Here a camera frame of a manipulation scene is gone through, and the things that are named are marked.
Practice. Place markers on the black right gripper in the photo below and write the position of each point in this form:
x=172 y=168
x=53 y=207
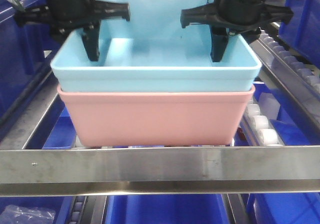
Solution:
x=232 y=17

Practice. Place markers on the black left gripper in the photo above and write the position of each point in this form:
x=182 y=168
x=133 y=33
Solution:
x=66 y=15

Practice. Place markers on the light blue plastic box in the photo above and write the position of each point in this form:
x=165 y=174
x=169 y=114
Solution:
x=152 y=53

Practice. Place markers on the pink plastic box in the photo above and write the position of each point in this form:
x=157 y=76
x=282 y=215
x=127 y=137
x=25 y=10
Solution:
x=155 y=118

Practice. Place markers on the blue bin right side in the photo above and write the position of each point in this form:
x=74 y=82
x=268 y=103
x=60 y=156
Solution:
x=303 y=31

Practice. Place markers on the white roller track far right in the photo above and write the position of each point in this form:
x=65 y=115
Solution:
x=310 y=75

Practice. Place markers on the white roller track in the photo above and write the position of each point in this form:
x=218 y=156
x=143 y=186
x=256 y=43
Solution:
x=310 y=75
x=260 y=125

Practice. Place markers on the blue bin under rack left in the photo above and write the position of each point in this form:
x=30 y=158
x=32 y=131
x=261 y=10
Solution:
x=63 y=134

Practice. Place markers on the blue bin under rack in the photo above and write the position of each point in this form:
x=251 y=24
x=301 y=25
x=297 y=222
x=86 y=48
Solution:
x=63 y=134
x=279 y=118

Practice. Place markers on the blue bin under rack right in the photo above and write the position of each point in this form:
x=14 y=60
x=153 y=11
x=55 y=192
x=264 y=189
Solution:
x=279 y=118

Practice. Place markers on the blue bin bottom centre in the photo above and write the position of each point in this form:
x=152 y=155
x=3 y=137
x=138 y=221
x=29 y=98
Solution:
x=166 y=209

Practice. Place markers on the blue bin bottom right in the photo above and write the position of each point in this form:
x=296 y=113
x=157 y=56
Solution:
x=284 y=208

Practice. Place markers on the clear plastic bag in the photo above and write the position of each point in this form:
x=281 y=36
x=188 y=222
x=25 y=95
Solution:
x=14 y=214

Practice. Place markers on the steel flow rack frame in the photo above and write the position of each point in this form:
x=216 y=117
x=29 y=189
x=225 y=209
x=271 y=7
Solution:
x=26 y=169

